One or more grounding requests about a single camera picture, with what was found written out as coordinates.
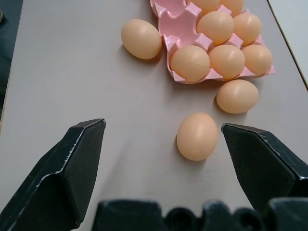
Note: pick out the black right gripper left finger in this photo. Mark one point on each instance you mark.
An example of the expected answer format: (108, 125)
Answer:
(57, 178)

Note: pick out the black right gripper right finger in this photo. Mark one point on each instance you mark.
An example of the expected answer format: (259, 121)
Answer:
(262, 166)

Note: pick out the pink egg tray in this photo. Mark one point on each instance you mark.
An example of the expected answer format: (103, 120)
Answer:
(183, 31)

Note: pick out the beige plastic egg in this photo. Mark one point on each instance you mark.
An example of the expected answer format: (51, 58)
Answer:
(226, 61)
(141, 38)
(258, 59)
(197, 137)
(233, 6)
(204, 5)
(249, 27)
(215, 27)
(237, 96)

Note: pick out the beige egg with seam crack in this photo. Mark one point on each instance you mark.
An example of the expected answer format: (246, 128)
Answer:
(190, 63)

